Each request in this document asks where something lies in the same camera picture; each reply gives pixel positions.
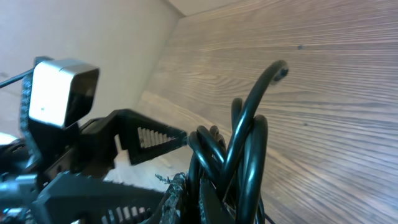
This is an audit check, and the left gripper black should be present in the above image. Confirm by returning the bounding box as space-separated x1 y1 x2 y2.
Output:
1 118 164 223

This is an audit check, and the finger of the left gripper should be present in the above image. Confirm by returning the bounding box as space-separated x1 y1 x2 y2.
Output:
80 109 187 165

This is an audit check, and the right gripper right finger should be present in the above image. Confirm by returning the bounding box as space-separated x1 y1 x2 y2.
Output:
198 177 234 224

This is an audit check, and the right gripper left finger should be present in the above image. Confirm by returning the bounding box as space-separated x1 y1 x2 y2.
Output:
141 172 188 224

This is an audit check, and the black cable bundle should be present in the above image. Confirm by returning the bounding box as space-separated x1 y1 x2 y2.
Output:
185 59 290 224

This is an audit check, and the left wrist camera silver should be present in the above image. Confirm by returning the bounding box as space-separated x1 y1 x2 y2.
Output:
29 58 100 128

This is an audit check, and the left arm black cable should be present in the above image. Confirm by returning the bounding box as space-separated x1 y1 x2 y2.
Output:
0 55 53 90

